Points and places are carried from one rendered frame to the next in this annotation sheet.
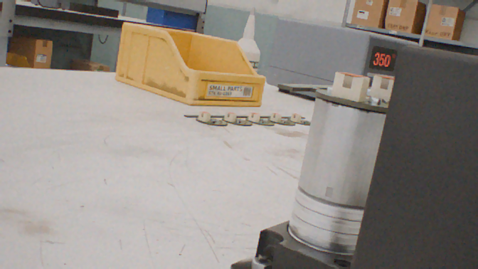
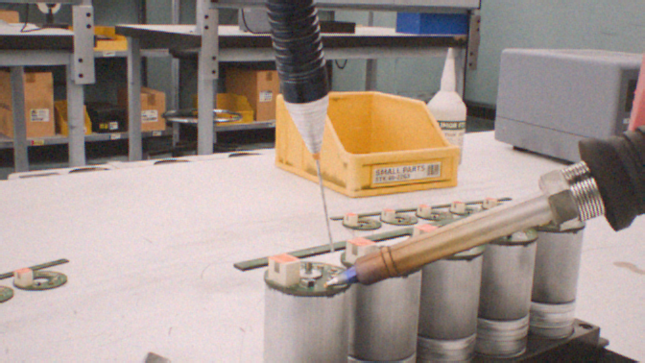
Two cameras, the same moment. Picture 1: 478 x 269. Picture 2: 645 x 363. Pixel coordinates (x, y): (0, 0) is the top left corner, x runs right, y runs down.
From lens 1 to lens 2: 0.12 m
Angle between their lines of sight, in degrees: 17
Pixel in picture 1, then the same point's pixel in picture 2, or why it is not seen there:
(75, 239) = not seen: outside the picture
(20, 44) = (238, 80)
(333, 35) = (573, 69)
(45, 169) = (114, 320)
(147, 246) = not seen: outside the picture
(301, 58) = (535, 104)
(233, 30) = (535, 21)
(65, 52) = not seen: hidden behind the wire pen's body
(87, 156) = (170, 297)
